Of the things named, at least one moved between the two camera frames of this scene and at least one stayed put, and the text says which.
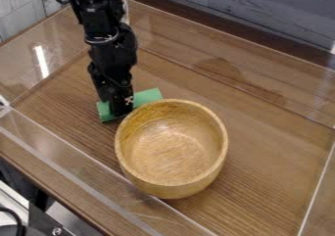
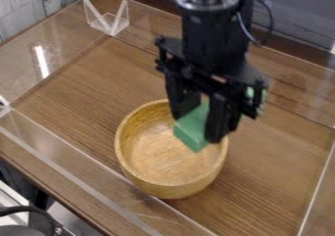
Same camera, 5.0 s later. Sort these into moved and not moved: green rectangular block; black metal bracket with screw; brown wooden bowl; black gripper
Moved: black gripper; green rectangular block
Not moved: brown wooden bowl; black metal bracket with screw
